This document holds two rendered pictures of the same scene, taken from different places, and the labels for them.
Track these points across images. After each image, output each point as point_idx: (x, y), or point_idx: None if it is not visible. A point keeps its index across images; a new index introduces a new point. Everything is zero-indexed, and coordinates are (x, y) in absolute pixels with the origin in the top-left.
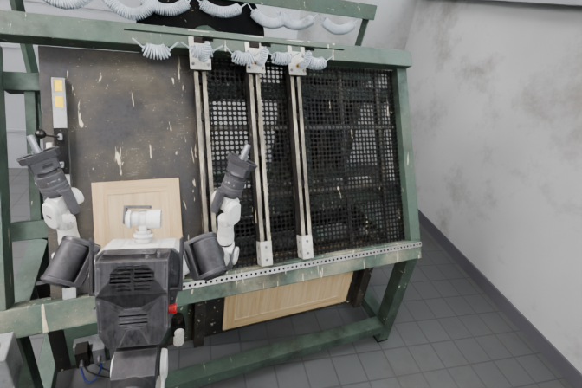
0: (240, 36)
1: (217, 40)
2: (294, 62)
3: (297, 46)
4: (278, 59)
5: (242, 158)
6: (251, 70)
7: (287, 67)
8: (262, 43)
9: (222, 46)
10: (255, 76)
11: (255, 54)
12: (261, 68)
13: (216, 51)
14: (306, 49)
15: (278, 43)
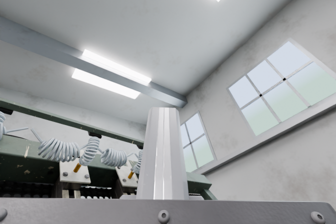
0: (61, 116)
1: (15, 144)
2: (125, 174)
3: (131, 142)
4: (112, 153)
5: (181, 195)
6: (69, 178)
7: (114, 188)
8: (91, 132)
9: (26, 127)
10: (71, 195)
11: (74, 162)
12: (85, 176)
13: (8, 156)
14: (140, 147)
15: (111, 134)
